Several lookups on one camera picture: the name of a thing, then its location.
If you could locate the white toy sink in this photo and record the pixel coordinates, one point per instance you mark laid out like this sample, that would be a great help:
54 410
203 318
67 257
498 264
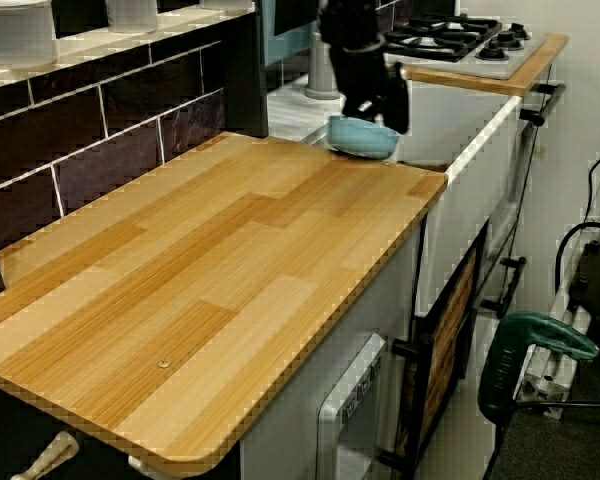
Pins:
455 125

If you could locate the white plastic jar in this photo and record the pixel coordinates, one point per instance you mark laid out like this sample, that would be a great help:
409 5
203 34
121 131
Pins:
130 15
15 35
227 4

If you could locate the light blue bowl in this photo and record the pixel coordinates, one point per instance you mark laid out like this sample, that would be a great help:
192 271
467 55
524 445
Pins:
362 140

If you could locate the toy stove cooktop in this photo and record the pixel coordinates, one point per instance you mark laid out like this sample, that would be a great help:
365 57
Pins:
525 52

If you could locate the black stove grate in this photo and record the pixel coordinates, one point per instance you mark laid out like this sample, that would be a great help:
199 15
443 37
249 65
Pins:
445 32

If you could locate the aluminium frame rail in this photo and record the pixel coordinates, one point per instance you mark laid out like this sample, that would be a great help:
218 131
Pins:
555 370

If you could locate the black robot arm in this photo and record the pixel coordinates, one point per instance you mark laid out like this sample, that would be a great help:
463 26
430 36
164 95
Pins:
350 22

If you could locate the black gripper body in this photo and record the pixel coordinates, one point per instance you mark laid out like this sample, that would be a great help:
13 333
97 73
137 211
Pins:
360 75

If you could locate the white dishwasher panel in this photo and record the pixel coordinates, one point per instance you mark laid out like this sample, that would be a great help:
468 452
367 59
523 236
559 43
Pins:
350 400

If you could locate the dark tiled backsplash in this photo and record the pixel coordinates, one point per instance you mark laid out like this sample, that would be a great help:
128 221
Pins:
105 125

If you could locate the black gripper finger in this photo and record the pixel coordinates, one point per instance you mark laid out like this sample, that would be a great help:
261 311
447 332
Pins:
365 109
399 105

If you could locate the grey toy faucet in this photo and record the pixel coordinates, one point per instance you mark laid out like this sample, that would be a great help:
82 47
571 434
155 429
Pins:
321 70

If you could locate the black stove knob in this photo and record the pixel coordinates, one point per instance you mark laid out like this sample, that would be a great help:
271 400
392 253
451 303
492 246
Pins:
520 29
495 51
511 39

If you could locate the green clamp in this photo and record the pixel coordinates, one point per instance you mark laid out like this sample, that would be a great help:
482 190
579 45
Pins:
530 340

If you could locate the wooden oven door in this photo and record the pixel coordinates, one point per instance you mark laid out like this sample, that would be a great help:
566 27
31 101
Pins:
452 330

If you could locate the brass countertop screw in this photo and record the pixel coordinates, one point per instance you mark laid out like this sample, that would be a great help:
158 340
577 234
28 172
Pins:
165 364

